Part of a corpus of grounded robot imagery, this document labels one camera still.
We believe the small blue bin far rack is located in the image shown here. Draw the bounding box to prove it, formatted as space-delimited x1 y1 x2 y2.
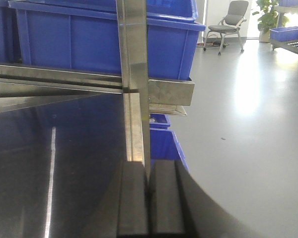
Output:
270 26 298 42

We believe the grey office chair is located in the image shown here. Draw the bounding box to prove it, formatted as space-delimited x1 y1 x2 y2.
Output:
203 0 249 56

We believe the distant steel roller rack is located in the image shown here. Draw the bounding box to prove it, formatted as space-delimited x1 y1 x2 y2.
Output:
270 5 298 54

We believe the stainless steel shelf rack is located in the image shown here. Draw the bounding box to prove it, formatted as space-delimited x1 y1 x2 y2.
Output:
0 0 194 169

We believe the large blue plastic bin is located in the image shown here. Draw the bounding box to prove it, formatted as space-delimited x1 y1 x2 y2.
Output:
8 0 206 80

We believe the blue bin lower shelf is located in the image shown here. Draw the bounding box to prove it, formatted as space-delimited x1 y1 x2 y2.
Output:
149 114 188 170

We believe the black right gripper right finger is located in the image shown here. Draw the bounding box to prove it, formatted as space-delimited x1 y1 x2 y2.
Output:
149 160 198 235

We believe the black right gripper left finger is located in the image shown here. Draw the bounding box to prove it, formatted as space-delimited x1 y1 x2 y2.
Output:
117 162 149 236

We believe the green potted plant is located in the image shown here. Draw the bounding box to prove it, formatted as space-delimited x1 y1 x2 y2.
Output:
252 0 280 43

